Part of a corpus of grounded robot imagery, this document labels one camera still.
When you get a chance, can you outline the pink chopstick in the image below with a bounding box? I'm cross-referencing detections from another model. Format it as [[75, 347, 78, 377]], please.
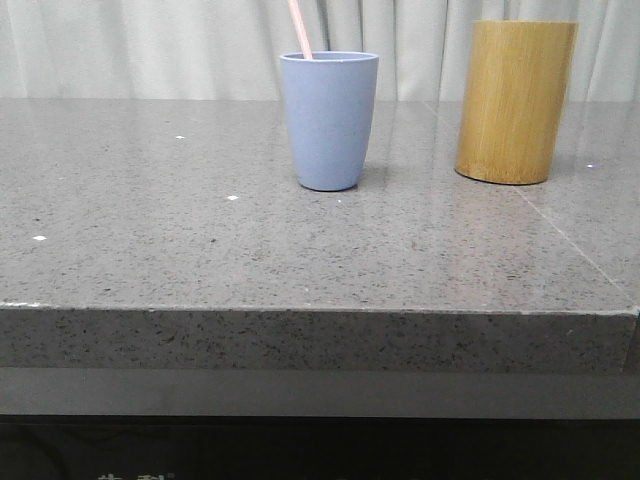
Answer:
[[287, 0, 313, 60]]

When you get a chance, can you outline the blue plastic cup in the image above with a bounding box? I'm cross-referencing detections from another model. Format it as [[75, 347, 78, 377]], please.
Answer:
[[280, 51, 379, 192]]

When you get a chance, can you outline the bamboo wooden cup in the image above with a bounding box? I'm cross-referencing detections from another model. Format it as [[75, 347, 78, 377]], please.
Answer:
[[455, 20, 578, 185]]

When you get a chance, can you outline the grey-white curtain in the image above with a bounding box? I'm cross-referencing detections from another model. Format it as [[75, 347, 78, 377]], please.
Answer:
[[1, 1, 639, 102]]

